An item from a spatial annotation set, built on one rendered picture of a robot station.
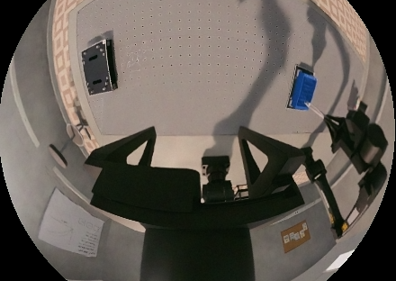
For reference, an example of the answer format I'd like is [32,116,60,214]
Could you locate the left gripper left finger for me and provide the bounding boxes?
[88,126,157,167]

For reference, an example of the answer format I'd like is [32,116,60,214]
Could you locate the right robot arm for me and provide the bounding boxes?
[302,110,388,240]

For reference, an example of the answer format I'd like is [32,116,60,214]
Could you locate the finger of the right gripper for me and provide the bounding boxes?
[326,114,346,126]
[323,117,339,142]

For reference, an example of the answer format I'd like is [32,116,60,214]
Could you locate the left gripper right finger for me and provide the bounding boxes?
[238,126,306,198]

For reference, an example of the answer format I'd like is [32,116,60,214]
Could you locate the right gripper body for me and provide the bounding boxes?
[330,120,357,159]

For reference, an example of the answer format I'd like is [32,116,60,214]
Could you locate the blue tube carrier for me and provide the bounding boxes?
[291,71,317,111]

